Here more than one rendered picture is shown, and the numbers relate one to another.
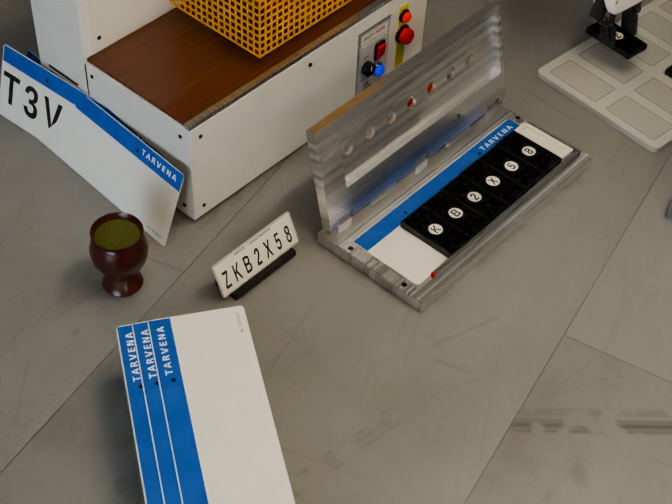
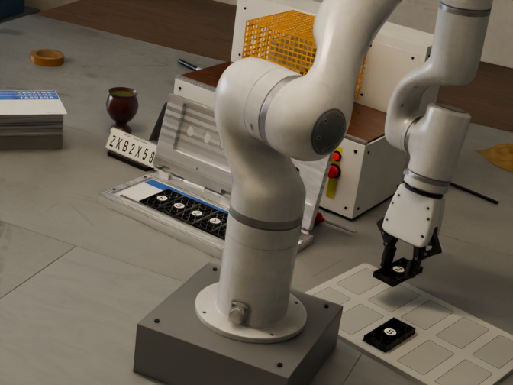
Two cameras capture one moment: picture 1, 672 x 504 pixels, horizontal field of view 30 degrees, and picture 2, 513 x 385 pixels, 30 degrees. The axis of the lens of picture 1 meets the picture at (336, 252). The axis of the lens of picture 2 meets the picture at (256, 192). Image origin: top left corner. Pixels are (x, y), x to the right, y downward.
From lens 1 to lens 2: 2.49 m
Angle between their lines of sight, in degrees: 68
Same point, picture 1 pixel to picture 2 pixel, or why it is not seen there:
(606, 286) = (124, 266)
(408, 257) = (139, 193)
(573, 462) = not seen: outside the picture
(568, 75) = (366, 275)
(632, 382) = (29, 264)
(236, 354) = (31, 110)
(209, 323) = (54, 106)
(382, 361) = (57, 189)
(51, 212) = not seen: hidden behind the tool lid
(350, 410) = (20, 177)
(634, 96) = (352, 302)
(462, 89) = not seen: hidden behind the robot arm
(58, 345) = (75, 117)
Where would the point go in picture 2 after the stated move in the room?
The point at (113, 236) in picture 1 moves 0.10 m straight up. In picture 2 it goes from (121, 94) to (124, 57)
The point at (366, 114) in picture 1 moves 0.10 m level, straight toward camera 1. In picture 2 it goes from (208, 123) to (164, 119)
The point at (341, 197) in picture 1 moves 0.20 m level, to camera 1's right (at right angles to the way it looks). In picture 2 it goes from (166, 151) to (165, 187)
